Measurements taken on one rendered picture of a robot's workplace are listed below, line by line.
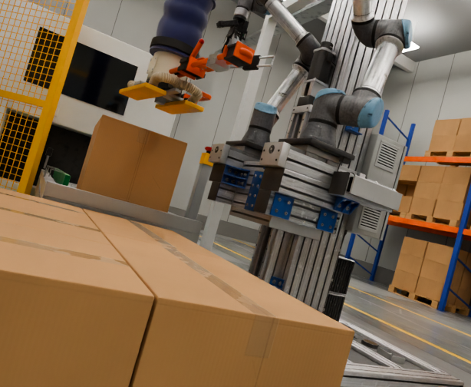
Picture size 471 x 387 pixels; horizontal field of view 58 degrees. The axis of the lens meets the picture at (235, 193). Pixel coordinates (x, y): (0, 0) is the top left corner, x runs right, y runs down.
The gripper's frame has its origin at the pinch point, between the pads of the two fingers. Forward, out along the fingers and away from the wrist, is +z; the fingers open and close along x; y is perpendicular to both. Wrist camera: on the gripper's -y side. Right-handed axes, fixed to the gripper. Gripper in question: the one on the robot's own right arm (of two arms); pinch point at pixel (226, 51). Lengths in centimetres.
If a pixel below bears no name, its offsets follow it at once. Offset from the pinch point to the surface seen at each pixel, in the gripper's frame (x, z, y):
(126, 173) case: -21, 79, -37
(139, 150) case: -21, 67, -35
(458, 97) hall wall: 484, -345, 808
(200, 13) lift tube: -29.6, 1.1, -28.4
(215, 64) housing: -69, 33, -30
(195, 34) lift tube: -29.2, 10.5, -27.6
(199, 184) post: 27, 72, 18
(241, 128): 247, -18, 142
